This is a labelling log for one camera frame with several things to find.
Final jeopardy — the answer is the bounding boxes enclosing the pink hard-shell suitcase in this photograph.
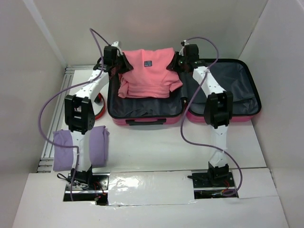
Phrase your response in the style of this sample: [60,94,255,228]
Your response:
[107,58,262,126]

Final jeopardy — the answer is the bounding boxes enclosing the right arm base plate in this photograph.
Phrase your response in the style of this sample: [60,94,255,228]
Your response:
[187,171,238,200]

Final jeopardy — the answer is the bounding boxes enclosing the purple shirt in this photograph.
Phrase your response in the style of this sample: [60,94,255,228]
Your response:
[53,126,109,171]

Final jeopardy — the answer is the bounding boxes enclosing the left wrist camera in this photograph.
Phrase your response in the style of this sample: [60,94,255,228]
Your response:
[111,41,120,48]

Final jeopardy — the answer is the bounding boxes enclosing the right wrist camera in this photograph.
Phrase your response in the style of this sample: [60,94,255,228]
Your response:
[179,40,189,56]

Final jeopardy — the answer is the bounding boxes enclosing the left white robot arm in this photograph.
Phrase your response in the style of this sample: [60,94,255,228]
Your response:
[64,41,133,190]

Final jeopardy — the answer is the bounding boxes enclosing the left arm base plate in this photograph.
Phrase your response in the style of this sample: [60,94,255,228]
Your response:
[57,173,109,206]

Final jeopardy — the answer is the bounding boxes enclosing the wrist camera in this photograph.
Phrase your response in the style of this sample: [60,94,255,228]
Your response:
[111,41,120,48]
[179,40,189,56]

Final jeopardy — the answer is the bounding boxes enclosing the pink sweatshirt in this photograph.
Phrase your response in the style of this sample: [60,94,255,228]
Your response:
[118,48,183,98]

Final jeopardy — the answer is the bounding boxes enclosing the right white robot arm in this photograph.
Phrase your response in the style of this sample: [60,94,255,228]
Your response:
[167,41,233,186]

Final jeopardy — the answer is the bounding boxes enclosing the red black headphones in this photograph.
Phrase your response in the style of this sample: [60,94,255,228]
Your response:
[94,93,106,121]

